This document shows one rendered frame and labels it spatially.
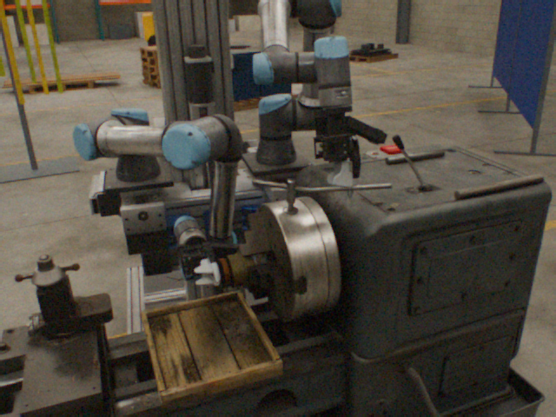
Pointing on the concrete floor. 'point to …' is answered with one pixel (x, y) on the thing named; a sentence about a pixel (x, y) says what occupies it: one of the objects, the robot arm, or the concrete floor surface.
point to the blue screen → (524, 61)
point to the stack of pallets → (150, 66)
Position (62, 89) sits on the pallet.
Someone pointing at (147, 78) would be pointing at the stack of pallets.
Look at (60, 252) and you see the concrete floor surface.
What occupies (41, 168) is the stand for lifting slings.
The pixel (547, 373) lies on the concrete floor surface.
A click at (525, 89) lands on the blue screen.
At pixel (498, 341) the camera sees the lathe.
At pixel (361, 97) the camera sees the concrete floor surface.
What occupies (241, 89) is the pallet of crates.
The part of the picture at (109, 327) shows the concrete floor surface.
